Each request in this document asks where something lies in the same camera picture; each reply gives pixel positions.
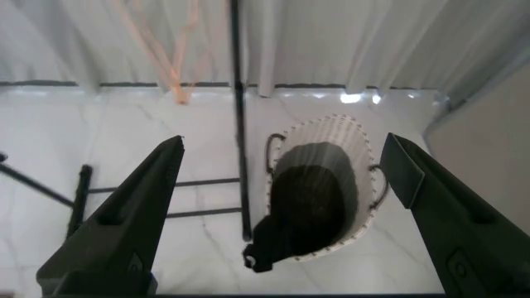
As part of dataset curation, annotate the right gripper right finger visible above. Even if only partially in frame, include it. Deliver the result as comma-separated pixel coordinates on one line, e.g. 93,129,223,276
379,132,530,296

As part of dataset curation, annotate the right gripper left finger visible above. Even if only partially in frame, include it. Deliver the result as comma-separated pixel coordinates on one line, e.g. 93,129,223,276
36,135,186,296

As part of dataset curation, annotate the white laundry basket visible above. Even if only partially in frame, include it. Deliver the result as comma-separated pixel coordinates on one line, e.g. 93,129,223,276
264,114,390,262

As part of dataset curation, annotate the black clothes rack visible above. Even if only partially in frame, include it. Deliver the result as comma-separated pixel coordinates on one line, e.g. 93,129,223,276
0,0,253,243

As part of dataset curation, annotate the black garment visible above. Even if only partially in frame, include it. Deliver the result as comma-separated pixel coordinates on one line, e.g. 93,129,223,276
243,210,299,273

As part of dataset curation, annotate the white curtain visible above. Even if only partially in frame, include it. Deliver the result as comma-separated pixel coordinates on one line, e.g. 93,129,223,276
0,0,530,100

